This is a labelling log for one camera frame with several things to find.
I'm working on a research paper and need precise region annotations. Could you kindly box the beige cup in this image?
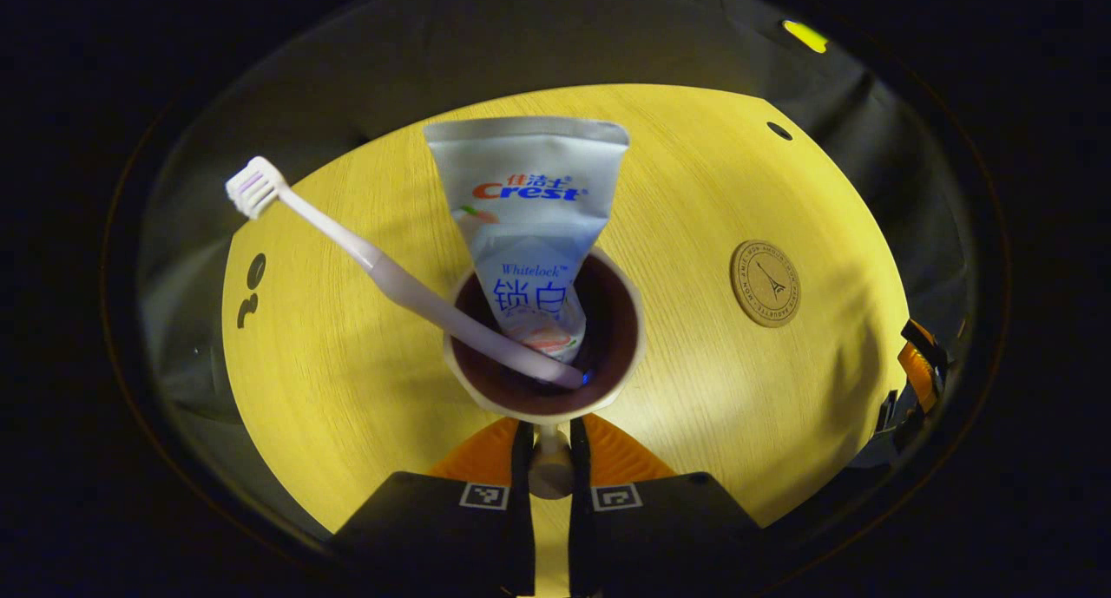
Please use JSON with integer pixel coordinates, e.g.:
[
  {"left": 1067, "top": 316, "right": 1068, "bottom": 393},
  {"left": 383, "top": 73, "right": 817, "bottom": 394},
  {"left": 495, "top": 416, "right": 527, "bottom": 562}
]
[{"left": 443, "top": 246, "right": 646, "bottom": 501}]

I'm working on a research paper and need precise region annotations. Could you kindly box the black backdrop cloth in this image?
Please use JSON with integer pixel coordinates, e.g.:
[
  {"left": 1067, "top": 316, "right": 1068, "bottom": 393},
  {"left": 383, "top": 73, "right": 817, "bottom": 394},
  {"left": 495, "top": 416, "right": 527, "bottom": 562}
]
[{"left": 135, "top": 0, "right": 977, "bottom": 547}]

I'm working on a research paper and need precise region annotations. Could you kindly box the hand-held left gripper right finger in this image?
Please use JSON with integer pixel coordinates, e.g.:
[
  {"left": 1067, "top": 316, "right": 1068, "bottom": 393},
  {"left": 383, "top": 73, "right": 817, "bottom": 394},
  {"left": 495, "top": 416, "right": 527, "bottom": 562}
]
[{"left": 568, "top": 414, "right": 766, "bottom": 598}]

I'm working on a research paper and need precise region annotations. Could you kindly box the white toothpaste tube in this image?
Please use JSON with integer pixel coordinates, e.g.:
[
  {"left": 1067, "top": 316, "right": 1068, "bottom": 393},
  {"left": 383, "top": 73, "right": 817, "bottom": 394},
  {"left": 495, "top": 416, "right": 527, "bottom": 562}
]
[{"left": 424, "top": 116, "right": 631, "bottom": 363}]

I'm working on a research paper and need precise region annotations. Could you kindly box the round cork coaster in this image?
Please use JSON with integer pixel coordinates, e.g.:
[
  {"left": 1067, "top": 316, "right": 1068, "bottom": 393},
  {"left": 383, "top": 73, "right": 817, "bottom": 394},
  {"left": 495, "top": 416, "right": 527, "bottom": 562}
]
[{"left": 729, "top": 240, "right": 801, "bottom": 329}]

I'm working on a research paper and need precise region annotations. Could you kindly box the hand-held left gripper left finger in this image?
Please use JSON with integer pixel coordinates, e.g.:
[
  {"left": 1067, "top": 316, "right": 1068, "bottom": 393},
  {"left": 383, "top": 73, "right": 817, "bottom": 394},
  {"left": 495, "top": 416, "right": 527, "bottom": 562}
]
[{"left": 334, "top": 416, "right": 536, "bottom": 598}]

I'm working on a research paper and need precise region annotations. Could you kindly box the white toothbrush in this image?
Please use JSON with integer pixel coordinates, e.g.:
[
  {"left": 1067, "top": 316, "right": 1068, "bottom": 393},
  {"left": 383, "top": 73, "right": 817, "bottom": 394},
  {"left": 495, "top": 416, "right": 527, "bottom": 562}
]
[{"left": 225, "top": 156, "right": 585, "bottom": 390}]

